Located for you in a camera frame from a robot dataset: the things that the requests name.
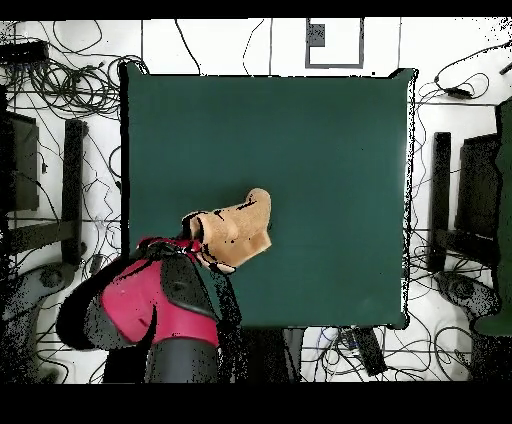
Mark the long black box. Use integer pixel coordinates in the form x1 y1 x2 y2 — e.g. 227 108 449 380
0 39 50 64

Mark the dark green table cloth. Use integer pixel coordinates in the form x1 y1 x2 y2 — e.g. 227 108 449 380
118 61 419 332

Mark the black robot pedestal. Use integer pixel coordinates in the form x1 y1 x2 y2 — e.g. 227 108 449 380
239 327 306 383

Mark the black power strip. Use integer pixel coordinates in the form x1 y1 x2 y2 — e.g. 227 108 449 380
353 327 388 377

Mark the grey office chair base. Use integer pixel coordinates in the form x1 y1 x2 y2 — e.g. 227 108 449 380
433 270 503 321
11 261 78 317

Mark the dark green fabric sheet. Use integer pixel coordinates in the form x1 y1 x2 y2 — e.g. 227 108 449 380
473 95 512 337

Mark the tan terry towel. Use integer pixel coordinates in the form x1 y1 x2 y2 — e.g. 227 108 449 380
181 187 273 275

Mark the black stand foot bar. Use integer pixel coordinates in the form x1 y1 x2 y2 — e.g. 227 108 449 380
60 118 88 266
428 131 452 273

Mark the black flat box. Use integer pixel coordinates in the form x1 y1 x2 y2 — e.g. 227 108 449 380
0 110 40 212
455 133 501 237

